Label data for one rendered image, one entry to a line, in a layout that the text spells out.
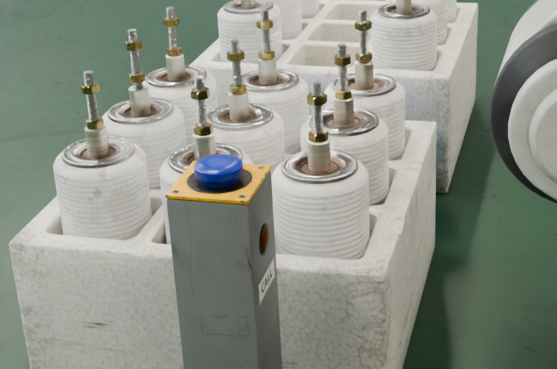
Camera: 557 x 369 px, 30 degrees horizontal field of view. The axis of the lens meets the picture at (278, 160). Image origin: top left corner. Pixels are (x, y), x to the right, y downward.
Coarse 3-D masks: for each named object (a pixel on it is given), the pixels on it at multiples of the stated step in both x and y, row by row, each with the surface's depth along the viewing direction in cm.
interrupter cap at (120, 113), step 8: (120, 104) 120; (128, 104) 120; (152, 104) 120; (160, 104) 120; (168, 104) 120; (112, 112) 118; (120, 112) 118; (128, 112) 119; (152, 112) 118; (160, 112) 117; (168, 112) 117; (112, 120) 116; (120, 120) 115; (128, 120) 115; (136, 120) 115; (144, 120) 115; (152, 120) 115
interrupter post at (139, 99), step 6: (132, 90) 117; (138, 90) 116; (144, 90) 117; (132, 96) 117; (138, 96) 117; (144, 96) 117; (132, 102) 117; (138, 102) 117; (144, 102) 117; (132, 108) 118; (138, 108) 117; (144, 108) 117; (138, 114) 117; (144, 114) 118
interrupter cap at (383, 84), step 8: (336, 80) 124; (352, 80) 124; (376, 80) 124; (384, 80) 123; (392, 80) 123; (336, 88) 121; (352, 88) 122; (376, 88) 121; (384, 88) 121; (392, 88) 121; (360, 96) 119; (368, 96) 119
